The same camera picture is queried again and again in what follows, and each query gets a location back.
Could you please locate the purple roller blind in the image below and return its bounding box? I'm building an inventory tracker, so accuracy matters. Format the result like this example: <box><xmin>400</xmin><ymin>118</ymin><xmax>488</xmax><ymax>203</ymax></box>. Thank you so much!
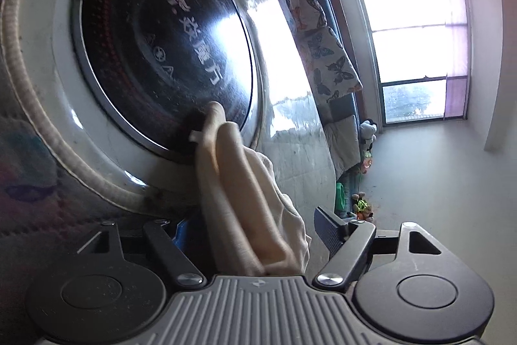
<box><xmin>444</xmin><ymin>0</ymin><xmax>469</xmax><ymax>119</ymax></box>

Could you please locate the black round induction cooktop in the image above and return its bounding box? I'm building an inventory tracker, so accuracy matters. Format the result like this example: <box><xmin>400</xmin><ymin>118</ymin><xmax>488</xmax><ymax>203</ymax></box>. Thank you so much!
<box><xmin>70</xmin><ymin>0</ymin><xmax>257</xmax><ymax>164</ymax></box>

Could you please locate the large butterfly print pillow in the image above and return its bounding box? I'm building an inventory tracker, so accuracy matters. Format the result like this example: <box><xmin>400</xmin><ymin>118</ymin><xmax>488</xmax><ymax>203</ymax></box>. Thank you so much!
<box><xmin>305</xmin><ymin>26</ymin><xmax>363</xmax><ymax>105</ymax></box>

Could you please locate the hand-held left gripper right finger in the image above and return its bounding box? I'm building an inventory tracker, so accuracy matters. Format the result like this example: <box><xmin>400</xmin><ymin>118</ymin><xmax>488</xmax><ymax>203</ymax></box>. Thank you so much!
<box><xmin>313</xmin><ymin>207</ymin><xmax>455</xmax><ymax>291</ymax></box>

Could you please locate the panda plush toy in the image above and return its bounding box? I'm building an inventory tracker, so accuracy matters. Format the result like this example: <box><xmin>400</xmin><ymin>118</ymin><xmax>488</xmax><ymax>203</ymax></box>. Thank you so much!
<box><xmin>359</xmin><ymin>120</ymin><xmax>378</xmax><ymax>156</ymax></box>

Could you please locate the brown bear plush toy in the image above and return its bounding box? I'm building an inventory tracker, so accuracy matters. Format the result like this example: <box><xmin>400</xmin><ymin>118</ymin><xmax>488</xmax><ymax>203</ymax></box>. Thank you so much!
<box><xmin>350</xmin><ymin>192</ymin><xmax>374</xmax><ymax>220</ymax></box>

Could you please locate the window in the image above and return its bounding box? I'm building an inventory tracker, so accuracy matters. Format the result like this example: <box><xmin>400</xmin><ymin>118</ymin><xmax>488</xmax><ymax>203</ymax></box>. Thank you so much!
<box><xmin>357</xmin><ymin>0</ymin><xmax>469</xmax><ymax>124</ymax></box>

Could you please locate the small butterfly print pillow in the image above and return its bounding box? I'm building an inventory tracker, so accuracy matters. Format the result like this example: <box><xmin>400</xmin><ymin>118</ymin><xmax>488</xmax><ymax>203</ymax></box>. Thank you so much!
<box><xmin>279</xmin><ymin>0</ymin><xmax>308</xmax><ymax>31</ymax></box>

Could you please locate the grey pillow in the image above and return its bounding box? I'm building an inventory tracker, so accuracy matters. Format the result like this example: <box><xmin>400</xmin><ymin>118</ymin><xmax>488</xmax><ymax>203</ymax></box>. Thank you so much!
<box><xmin>323</xmin><ymin>114</ymin><xmax>362</xmax><ymax>178</ymax></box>

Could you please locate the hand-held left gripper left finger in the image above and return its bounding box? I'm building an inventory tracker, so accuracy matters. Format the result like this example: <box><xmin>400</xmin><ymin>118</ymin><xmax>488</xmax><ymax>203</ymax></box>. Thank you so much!
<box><xmin>79</xmin><ymin>221</ymin><xmax>206</xmax><ymax>289</ymax></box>

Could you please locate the cream yellow garment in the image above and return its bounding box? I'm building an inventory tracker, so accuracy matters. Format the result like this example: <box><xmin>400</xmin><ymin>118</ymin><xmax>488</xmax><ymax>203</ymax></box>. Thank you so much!
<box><xmin>190</xmin><ymin>101</ymin><xmax>311</xmax><ymax>277</ymax></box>

